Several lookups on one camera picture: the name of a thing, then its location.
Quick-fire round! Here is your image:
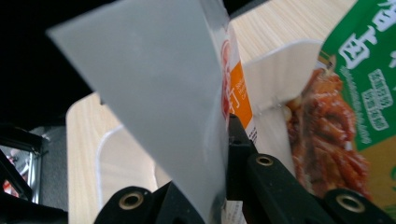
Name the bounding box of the clear plastic container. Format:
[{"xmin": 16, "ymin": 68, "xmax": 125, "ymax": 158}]
[{"xmin": 95, "ymin": 38, "xmax": 325, "ymax": 207}]

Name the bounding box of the black metal stand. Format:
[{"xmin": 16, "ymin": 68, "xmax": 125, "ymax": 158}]
[{"xmin": 0, "ymin": 123, "xmax": 45, "ymax": 203}]

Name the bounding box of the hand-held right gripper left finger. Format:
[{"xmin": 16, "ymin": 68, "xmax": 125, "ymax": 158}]
[{"xmin": 151, "ymin": 181, "xmax": 205, "ymax": 224}]

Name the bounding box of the aluminium rail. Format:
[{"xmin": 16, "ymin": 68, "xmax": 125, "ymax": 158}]
[{"xmin": 25, "ymin": 150, "xmax": 43, "ymax": 203}]

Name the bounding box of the white and orange food packet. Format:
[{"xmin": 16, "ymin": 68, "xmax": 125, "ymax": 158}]
[{"xmin": 46, "ymin": 0, "xmax": 260, "ymax": 224}]

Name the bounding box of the green food packet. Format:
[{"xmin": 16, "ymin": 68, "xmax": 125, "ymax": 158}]
[{"xmin": 283, "ymin": 0, "xmax": 396, "ymax": 220}]

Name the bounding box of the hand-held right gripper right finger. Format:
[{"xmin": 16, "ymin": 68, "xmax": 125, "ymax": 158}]
[{"xmin": 227, "ymin": 113, "xmax": 260, "ymax": 202}]

